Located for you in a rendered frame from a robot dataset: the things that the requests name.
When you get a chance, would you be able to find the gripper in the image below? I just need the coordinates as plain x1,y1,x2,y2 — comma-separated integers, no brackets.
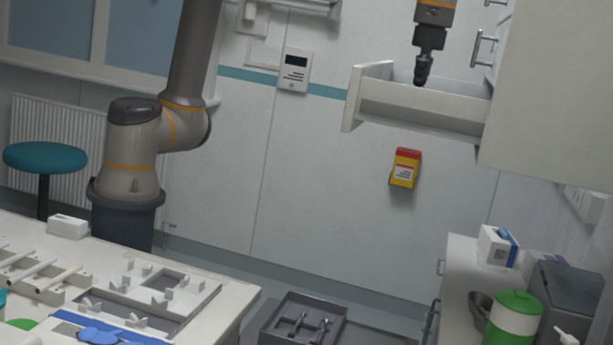
411,23,450,57

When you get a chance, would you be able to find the white instrument drawer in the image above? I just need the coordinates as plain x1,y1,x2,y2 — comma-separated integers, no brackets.
340,59,494,146

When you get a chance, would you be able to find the dark aspirator tip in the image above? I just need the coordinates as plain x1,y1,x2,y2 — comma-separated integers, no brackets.
309,318,331,345
286,310,308,340

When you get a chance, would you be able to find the white drawer cabinet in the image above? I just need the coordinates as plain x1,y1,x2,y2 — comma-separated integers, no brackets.
469,0,613,197

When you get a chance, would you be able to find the grey instrument tray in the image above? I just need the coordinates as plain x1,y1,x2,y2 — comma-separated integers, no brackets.
257,289,349,345

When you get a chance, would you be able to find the white procedure tray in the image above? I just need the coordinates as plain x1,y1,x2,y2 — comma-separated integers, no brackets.
71,256,224,341

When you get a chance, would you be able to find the white blue carton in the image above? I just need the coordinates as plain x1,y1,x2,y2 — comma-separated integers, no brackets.
475,223,521,270

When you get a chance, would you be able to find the white counter cupboard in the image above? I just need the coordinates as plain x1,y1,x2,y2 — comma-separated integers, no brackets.
421,231,613,345

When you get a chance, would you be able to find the steel bowl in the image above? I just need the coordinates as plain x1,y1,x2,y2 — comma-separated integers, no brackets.
467,289,494,335

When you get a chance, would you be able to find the grey bin box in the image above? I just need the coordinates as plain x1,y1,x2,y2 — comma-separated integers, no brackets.
525,258,606,345

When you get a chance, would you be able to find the green white canister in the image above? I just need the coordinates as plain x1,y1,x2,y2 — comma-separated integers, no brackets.
480,287,545,345

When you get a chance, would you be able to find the grey trolley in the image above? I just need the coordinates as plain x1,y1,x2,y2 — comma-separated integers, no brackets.
238,297,423,345

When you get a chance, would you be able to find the white pump nozzle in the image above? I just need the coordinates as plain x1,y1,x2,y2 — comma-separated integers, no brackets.
552,325,581,345

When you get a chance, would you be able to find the white framed blue window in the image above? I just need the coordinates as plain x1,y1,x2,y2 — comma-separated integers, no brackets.
0,0,227,108

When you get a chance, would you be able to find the teal round stool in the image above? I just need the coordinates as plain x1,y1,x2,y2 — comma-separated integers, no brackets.
2,141,89,223

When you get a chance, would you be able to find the small white box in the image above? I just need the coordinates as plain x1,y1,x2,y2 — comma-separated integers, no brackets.
46,213,91,242

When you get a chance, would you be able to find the blue glove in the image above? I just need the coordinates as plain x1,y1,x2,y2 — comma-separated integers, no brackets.
77,326,146,345

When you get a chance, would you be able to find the white box with blue stripe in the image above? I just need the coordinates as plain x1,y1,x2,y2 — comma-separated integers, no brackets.
28,308,176,345

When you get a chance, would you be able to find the green round lid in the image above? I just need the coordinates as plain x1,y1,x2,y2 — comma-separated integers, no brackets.
5,318,40,332

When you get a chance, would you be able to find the white rounded object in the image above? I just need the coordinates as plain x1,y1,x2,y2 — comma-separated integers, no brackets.
0,321,45,345

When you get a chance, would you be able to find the yellow red wall sharps box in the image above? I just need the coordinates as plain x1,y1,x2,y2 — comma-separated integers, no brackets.
388,146,423,191

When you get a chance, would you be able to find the white wall control panel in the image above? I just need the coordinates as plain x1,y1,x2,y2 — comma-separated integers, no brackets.
275,45,316,94

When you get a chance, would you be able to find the white wall socket trunking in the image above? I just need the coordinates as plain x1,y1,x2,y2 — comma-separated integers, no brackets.
562,183,609,226

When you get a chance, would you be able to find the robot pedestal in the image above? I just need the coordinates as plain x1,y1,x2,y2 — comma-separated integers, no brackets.
86,178,167,254

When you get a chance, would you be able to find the white wall radiator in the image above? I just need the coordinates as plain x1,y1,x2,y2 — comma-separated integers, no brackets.
6,92,169,212

